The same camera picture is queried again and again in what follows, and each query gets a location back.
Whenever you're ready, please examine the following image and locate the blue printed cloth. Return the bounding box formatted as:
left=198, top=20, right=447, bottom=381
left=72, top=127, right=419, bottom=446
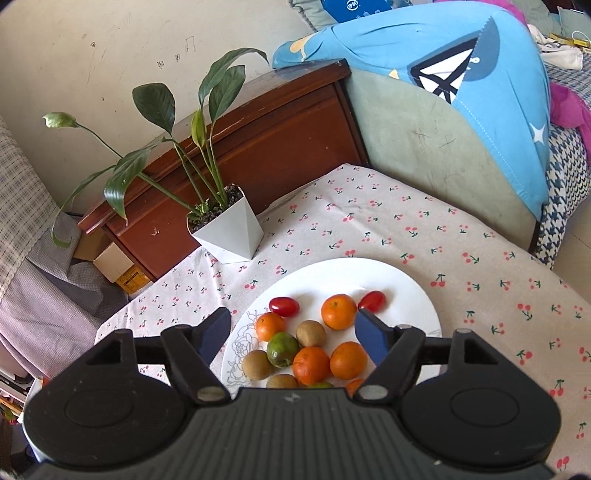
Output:
left=271, top=0, right=552, bottom=220

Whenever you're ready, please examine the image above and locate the pale green sofa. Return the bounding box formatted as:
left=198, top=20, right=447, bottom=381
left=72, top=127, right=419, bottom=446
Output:
left=344, top=69, right=543, bottom=252

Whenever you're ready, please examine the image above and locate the brown kiwi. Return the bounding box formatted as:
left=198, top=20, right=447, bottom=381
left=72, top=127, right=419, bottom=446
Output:
left=265, top=373, right=299, bottom=390
left=295, top=320, right=327, bottom=348
left=242, top=349, right=276, bottom=381

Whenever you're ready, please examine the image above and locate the grey green folded cloth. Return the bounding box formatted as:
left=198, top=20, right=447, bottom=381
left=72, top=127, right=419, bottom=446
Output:
left=288, top=0, right=333, bottom=33

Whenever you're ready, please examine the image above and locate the magenta cloth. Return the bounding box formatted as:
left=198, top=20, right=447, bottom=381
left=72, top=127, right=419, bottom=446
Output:
left=549, top=83, right=591, bottom=153

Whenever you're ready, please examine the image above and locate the cherry print tablecloth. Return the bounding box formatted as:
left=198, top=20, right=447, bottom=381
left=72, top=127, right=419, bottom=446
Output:
left=95, top=164, right=591, bottom=476

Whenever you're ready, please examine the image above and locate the white crumpled cloth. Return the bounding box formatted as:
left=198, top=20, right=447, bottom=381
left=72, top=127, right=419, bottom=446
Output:
left=526, top=23, right=585, bottom=70

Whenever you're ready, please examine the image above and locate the red cherry tomato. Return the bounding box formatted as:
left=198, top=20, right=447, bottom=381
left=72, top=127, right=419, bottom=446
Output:
left=358, top=290, right=387, bottom=312
left=269, top=296, right=301, bottom=318

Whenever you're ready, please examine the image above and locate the white plate with rose print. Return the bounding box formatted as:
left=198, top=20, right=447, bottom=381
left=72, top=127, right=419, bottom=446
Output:
left=221, top=257, right=441, bottom=393

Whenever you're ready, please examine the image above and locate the blue and white carton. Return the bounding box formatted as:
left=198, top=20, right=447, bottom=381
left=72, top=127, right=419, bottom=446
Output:
left=321, top=0, right=393, bottom=24

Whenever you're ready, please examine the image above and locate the green plant in white pot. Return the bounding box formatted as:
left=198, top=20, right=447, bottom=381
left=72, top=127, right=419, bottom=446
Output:
left=42, top=47, right=269, bottom=265

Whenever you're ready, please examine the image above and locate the grey checkered cloth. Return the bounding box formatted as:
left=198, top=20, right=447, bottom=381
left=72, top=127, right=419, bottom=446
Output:
left=0, top=115, right=130, bottom=384

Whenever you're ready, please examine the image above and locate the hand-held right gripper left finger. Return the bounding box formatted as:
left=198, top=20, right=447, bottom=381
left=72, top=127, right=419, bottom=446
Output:
left=85, top=307, right=232, bottom=407

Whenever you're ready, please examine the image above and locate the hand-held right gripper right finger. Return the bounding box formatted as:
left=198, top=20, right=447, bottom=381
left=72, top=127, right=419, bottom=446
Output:
left=353, top=308, right=504, bottom=402

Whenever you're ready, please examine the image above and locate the open cardboard box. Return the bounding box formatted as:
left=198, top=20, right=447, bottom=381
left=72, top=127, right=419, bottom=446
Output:
left=73, top=226, right=155, bottom=297

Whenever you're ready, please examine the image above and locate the brown wooden cabinet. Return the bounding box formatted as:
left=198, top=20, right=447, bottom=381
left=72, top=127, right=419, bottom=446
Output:
left=78, top=59, right=370, bottom=282

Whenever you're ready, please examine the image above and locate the houndstooth cloth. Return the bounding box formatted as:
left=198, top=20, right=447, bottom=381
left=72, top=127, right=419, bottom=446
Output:
left=538, top=124, right=591, bottom=268

